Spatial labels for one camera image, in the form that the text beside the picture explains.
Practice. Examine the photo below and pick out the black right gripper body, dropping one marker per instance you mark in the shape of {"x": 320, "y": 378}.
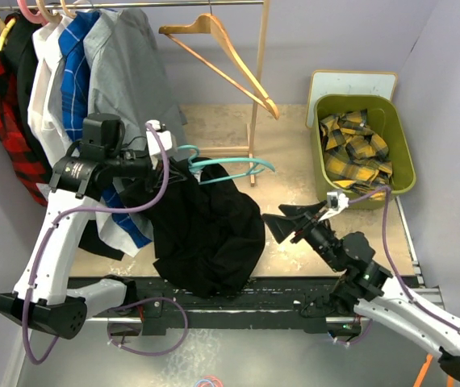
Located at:
{"x": 303, "y": 221}

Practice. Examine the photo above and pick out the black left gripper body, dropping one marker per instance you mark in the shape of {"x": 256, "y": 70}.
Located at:
{"x": 152, "y": 176}

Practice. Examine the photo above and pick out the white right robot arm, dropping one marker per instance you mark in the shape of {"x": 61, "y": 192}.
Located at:
{"x": 367, "y": 288}

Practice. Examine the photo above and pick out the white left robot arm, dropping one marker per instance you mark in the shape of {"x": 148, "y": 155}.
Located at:
{"x": 41, "y": 299}

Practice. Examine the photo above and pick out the yellow plaid shirt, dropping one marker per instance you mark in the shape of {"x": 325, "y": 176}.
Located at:
{"x": 356, "y": 158}

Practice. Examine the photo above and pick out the grey hanging shirt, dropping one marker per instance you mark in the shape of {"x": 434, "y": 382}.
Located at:
{"x": 128, "y": 77}

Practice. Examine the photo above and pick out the red black plaid shirt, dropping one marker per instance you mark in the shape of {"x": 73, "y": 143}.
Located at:
{"x": 30, "y": 166}

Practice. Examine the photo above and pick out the white hanging shirt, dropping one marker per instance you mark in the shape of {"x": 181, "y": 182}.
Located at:
{"x": 44, "y": 116}

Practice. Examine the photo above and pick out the blue checked hanging shirt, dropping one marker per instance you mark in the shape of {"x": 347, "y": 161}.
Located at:
{"x": 76, "y": 80}

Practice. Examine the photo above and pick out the light wooden hanger hook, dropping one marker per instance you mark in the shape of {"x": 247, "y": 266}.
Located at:
{"x": 71, "y": 13}

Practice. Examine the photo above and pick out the beige wooden hanger hook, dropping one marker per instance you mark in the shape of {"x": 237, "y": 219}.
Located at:
{"x": 49, "y": 16}

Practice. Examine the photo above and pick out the pink hanger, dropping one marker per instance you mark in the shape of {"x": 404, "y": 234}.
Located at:
{"x": 33, "y": 16}

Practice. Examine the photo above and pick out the yellow hanger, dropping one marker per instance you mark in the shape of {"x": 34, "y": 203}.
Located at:
{"x": 6, "y": 31}

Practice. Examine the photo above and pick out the orange plastic hanger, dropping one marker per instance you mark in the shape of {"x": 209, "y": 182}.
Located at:
{"x": 424, "y": 370}

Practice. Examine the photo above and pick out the olive green plastic bin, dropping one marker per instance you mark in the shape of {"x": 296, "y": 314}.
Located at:
{"x": 384, "y": 119}

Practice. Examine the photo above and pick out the white board behind bin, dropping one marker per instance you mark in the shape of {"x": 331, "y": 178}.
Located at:
{"x": 348, "y": 82}

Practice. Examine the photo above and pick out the red blue hangers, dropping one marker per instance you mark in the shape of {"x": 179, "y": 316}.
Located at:
{"x": 209, "y": 381}

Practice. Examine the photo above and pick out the black hanging garment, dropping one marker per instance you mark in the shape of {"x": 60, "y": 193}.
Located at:
{"x": 20, "y": 55}

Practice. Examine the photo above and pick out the wooden clothes rack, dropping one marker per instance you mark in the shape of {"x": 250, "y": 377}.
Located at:
{"x": 207, "y": 24}

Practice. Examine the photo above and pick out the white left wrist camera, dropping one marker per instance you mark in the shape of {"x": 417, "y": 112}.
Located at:
{"x": 160, "y": 141}

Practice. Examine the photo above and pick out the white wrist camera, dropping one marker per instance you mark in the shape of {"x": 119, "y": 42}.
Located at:
{"x": 337, "y": 201}
{"x": 160, "y": 141}

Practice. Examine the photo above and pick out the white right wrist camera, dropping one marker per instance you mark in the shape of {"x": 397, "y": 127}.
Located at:
{"x": 337, "y": 201}

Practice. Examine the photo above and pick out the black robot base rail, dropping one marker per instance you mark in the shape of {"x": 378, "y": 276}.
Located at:
{"x": 265, "y": 303}

